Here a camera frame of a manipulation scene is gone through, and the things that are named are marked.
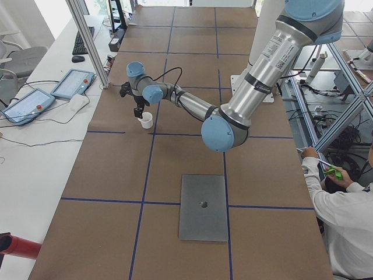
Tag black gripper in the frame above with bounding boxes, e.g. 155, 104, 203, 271
133, 96, 147, 118

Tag white cup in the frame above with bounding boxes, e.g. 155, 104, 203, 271
138, 112, 153, 130

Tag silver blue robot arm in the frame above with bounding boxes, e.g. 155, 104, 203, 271
119, 1, 344, 152

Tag grey closed laptop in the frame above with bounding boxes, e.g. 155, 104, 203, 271
179, 174, 228, 242

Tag white cloth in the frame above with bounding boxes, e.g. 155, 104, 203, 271
69, 94, 90, 114

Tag blue teach pendant far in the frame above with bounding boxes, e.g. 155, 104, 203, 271
51, 69, 95, 99

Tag blue teach pendant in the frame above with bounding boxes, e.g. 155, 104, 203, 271
51, 69, 95, 99
1, 88, 55, 125

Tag black computer box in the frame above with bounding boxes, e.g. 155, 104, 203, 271
108, 29, 125, 52

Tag black computer mouse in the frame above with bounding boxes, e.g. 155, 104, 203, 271
71, 55, 85, 63

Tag black keyboard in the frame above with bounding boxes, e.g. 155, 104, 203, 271
72, 31, 88, 55

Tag blue teach pendant near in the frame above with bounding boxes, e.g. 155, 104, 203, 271
1, 88, 55, 125

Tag grey office chair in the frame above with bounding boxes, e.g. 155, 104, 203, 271
1, 30, 48, 82

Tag red bottle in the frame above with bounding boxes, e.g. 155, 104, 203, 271
1, 233, 42, 260

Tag green tool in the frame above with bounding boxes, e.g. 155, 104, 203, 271
323, 165, 343, 180

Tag person in white shirt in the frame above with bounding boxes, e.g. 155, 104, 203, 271
301, 147, 372, 279

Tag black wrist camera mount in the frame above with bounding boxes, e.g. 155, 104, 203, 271
119, 82, 133, 97

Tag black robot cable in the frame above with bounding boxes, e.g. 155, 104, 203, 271
152, 66, 183, 92

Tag aluminium frame post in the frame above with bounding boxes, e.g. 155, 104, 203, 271
66, 0, 110, 89

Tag white pedestal column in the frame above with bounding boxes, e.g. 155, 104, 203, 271
229, 1, 292, 103

